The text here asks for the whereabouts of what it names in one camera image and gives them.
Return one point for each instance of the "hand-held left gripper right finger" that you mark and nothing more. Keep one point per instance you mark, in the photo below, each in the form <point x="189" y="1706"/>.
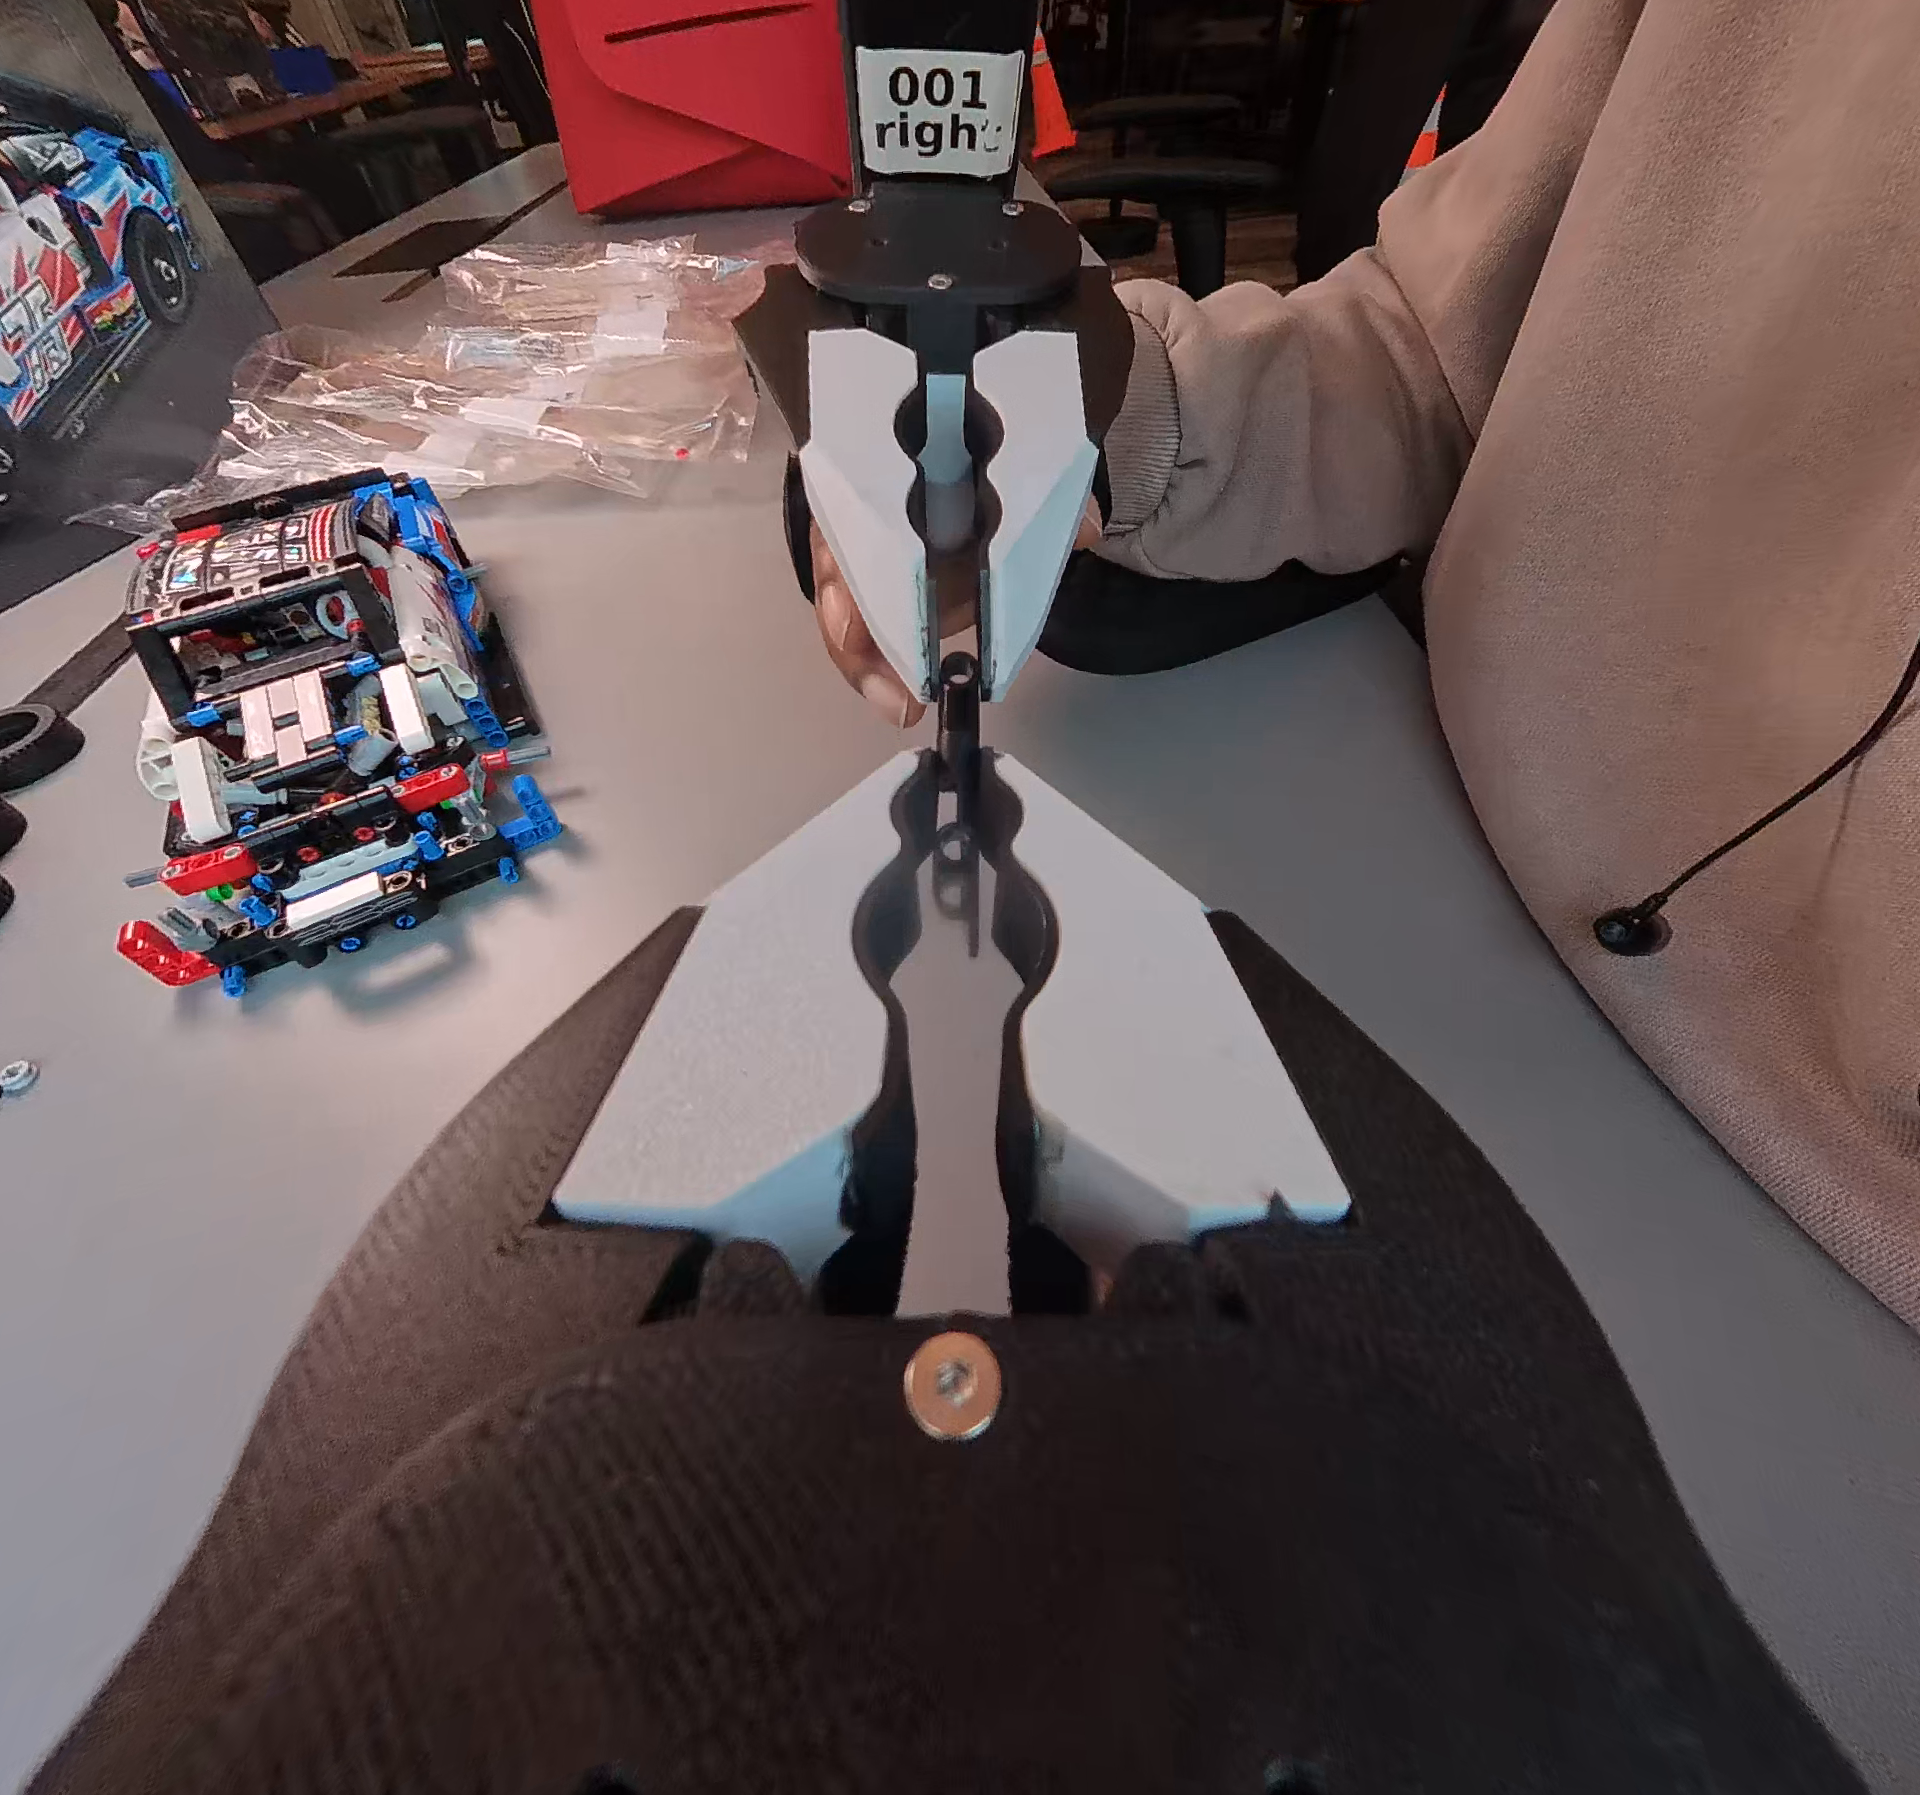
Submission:
<point x="1184" y="1074"/>

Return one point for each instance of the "wooden table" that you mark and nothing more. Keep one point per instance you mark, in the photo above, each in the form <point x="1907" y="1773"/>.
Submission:
<point x="346" y="86"/>

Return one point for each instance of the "orange traffic cone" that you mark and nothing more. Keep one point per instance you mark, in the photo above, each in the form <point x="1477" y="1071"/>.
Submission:
<point x="1429" y="137"/>
<point x="1053" y="115"/>

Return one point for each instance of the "person's beige hoodie torso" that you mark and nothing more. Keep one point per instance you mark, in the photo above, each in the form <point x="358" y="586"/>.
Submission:
<point x="1680" y="475"/>

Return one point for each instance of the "toy race car box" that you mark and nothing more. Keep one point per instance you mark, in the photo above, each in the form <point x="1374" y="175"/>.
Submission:
<point x="89" y="249"/>

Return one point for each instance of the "pile of clear plastic bags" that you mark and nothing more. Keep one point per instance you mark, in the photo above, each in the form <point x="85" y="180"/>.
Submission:
<point x="494" y="371"/>

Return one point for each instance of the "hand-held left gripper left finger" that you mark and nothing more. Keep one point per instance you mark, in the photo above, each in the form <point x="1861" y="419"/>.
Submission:
<point x="705" y="1074"/>

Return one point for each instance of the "red felt bag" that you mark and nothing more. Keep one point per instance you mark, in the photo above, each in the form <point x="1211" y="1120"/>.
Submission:
<point x="675" y="39"/>

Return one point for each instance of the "small black toy pin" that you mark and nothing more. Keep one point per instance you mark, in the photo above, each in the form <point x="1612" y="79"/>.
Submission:
<point x="957" y="692"/>

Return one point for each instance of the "brick-built toy race car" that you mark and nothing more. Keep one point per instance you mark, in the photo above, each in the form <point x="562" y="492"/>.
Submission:
<point x="315" y="729"/>

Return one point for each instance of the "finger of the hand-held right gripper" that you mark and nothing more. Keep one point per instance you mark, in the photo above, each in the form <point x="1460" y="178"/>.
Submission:
<point x="854" y="460"/>
<point x="1044" y="475"/>

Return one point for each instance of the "black striped toy panel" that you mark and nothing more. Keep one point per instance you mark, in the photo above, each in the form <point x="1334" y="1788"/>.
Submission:
<point x="957" y="850"/>

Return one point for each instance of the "person's right hand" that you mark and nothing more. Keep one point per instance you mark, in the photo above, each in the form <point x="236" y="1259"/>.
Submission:
<point x="863" y="649"/>

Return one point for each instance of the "black office chair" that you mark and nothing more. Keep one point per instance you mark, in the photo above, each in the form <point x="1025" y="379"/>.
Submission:
<point x="1156" y="184"/>

